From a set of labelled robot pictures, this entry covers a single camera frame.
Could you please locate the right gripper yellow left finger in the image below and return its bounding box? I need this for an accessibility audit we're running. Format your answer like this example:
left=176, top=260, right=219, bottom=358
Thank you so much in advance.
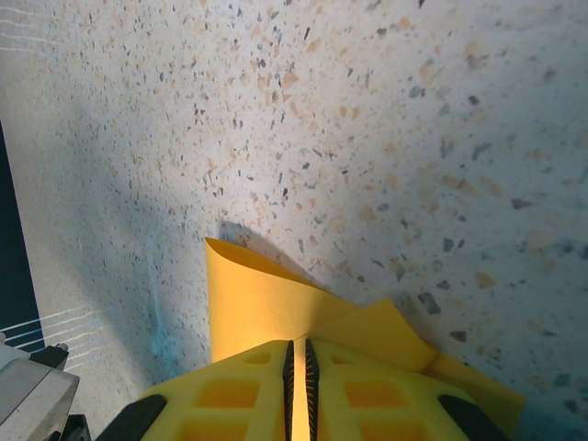
left=94, top=338, right=295, bottom=441

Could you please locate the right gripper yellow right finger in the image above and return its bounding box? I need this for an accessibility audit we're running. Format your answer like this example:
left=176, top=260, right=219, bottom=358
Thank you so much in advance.
left=304, top=337, right=512, bottom=441

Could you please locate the orange cloth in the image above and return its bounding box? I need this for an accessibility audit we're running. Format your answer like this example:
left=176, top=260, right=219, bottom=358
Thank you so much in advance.
left=204, top=236, right=528, bottom=441

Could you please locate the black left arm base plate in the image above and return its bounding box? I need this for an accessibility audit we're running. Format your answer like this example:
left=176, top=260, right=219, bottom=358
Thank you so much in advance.
left=59, top=413, right=91, bottom=441

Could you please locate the long aluminium base rail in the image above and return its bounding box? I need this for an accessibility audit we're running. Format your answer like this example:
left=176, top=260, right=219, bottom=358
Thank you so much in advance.
left=0, top=342, right=80, bottom=441

